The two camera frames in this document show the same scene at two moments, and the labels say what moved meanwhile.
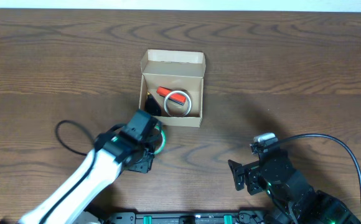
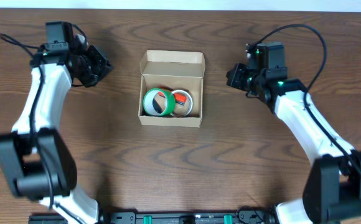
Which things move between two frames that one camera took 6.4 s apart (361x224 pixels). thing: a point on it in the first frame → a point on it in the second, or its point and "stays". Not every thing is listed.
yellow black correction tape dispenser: [152, 105] → [159, 103]
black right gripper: [251, 174] → [236, 76]
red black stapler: [177, 98] stays
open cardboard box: [177, 70] stays
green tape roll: [164, 140] → [148, 98]
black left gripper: [151, 144] → [99, 62]
